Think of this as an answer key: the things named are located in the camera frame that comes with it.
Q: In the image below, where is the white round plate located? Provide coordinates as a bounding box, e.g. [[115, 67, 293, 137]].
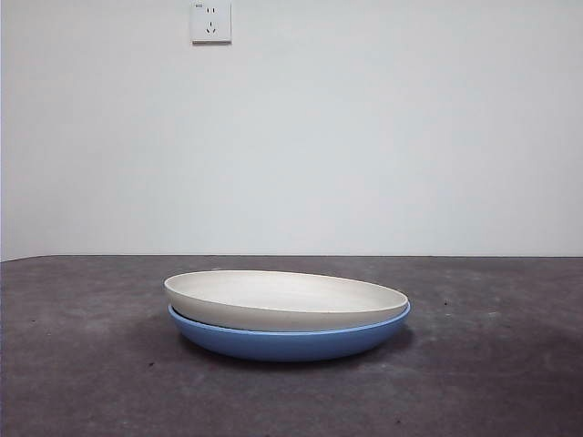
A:
[[163, 269, 409, 332]]

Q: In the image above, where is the blue round plate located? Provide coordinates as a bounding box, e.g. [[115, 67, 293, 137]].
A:
[[167, 300, 412, 363]]

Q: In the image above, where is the white wall socket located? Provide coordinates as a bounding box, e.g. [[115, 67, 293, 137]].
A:
[[190, 0, 232, 46]]

